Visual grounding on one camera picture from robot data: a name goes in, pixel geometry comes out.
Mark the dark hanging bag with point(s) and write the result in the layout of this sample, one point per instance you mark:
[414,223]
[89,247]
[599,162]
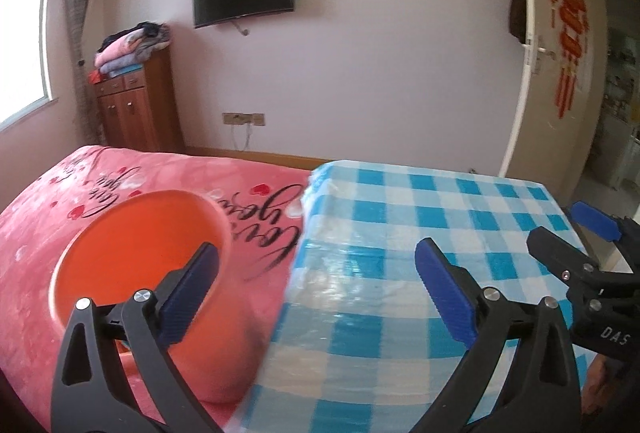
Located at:
[517,10]

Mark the window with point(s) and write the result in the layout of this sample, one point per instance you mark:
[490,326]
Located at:
[22,53]

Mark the wooden cabinet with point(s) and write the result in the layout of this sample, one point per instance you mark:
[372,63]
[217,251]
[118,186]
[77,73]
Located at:
[135,113]

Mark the grey curtain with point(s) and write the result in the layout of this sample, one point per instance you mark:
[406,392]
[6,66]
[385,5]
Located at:
[82,38]

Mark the wall socket strip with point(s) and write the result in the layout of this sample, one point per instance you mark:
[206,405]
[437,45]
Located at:
[242,119]

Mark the person's right forearm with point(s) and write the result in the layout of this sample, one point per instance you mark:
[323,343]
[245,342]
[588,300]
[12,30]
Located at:
[595,393]

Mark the orange plastic bucket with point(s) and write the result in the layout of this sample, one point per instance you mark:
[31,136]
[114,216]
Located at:
[150,233]

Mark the pink printed blanket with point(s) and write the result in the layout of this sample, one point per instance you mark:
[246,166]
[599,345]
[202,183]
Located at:
[40,223]

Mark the blue checked tablecloth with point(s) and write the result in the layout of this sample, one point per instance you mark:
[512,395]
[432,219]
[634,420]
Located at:
[375,223]

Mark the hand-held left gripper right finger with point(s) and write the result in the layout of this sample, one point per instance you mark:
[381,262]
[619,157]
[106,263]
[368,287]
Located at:
[447,293]

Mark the red knot door decoration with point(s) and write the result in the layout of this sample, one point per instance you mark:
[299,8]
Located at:
[570,18]

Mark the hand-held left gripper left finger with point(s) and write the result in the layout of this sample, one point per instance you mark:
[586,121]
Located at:
[187,293]

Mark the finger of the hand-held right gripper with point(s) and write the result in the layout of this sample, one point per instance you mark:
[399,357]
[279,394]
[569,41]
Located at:
[555,250]
[595,220]

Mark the pile of folded blankets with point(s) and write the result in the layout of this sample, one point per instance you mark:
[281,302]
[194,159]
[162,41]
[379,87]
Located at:
[127,50]

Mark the white door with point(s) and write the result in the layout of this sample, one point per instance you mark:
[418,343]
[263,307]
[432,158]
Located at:
[550,123]

